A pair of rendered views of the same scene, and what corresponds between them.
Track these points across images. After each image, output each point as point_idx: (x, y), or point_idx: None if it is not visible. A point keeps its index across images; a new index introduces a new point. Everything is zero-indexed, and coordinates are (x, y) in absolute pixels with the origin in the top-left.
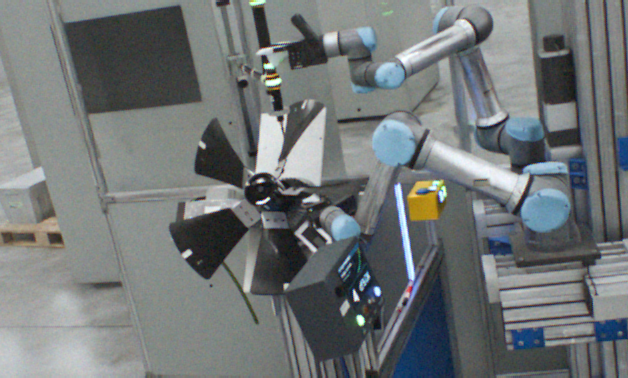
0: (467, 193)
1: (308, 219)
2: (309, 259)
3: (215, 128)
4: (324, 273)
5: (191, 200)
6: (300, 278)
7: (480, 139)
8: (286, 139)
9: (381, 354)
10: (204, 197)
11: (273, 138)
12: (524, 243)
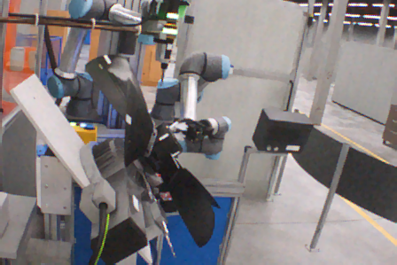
0: (0, 148)
1: (198, 137)
2: (284, 120)
3: (134, 90)
4: (300, 113)
5: (105, 222)
6: (303, 120)
7: (66, 89)
8: (119, 95)
9: (229, 180)
10: (105, 206)
11: (40, 115)
12: (167, 120)
